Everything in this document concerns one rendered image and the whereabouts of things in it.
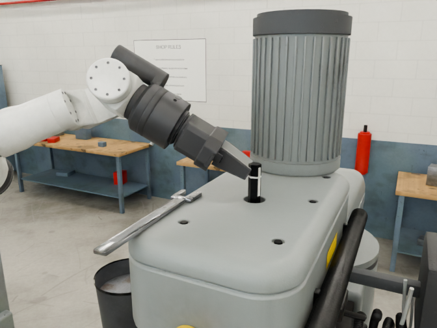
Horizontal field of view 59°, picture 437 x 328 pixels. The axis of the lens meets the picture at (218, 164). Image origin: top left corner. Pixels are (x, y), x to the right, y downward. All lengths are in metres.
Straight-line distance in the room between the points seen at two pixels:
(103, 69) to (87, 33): 6.02
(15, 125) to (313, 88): 0.52
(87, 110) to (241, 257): 0.38
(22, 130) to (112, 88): 0.16
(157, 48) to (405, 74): 3.24
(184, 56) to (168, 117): 4.97
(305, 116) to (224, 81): 4.54
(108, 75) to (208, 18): 4.82
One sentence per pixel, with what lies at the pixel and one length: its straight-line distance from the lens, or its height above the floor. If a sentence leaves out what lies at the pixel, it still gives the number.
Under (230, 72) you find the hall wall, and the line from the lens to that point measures 5.26.
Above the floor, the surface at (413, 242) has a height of 0.23.
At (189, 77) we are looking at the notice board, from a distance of 5.55.
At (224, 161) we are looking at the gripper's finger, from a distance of 0.62.
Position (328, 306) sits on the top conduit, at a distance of 0.57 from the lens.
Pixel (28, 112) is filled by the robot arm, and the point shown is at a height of 2.04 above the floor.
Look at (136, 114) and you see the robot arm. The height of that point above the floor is 2.04.
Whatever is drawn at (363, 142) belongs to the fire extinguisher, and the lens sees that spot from 4.75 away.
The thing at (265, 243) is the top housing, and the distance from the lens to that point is 0.52.
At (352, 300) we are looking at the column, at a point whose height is 1.50.
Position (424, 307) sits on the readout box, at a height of 1.64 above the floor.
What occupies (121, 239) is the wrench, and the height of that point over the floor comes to 1.90.
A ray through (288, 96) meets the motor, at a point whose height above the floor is 2.05.
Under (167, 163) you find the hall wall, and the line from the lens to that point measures 5.96.
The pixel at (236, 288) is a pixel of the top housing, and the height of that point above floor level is 1.86.
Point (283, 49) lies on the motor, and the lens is 0.78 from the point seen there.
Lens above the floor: 2.12
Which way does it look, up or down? 15 degrees down
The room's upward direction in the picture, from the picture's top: straight up
